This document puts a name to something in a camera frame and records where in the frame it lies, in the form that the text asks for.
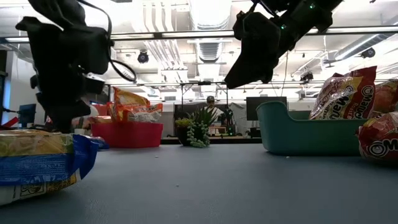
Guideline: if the red plastic bin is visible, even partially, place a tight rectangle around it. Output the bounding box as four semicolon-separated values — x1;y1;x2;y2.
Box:
91;121;165;149

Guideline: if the thin hanging black cable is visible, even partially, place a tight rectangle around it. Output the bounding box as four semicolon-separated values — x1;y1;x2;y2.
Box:
280;51;290;98

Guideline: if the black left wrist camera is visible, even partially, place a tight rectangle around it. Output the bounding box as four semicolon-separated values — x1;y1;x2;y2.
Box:
81;72;107;95

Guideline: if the blue Maruchan ramen packet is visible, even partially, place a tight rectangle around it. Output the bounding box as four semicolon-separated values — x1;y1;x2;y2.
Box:
0;128;100;207
83;134;110;151

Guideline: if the black ceiling spotlight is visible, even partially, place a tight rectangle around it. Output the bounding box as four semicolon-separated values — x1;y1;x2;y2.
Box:
137;49;150;64
359;47;376;60
299;70;315;85

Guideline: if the red angled bar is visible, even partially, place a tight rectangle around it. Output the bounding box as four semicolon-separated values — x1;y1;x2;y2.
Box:
0;116;20;130

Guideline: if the succulent plant in black pot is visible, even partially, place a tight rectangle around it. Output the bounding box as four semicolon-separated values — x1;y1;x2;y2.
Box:
174;106;220;149

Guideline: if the blue-lit monitor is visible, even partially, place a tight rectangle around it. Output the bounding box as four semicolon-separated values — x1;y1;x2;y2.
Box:
17;103;37;128

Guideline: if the person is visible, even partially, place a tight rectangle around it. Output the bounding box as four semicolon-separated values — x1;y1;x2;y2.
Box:
204;95;224;119

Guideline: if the black aluminium rig frame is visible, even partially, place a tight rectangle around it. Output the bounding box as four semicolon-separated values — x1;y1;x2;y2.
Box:
0;26;398;146

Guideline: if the teal plastic bin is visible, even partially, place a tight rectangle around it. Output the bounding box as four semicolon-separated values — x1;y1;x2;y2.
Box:
256;100;369;157

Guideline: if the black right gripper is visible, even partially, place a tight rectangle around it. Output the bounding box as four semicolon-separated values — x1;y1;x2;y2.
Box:
223;0;343;90

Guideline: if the dark monitor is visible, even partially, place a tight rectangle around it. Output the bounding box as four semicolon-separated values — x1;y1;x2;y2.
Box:
245;96;288;121

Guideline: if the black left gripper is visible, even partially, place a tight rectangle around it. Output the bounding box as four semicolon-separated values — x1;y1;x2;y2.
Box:
14;16;114;134

